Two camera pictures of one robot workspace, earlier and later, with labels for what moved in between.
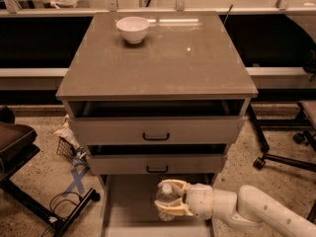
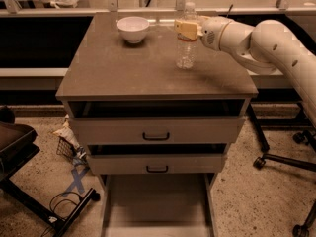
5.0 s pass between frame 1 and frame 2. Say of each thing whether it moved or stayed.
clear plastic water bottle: moved
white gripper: moved
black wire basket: stayed
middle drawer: stayed
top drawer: stayed
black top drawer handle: stayed
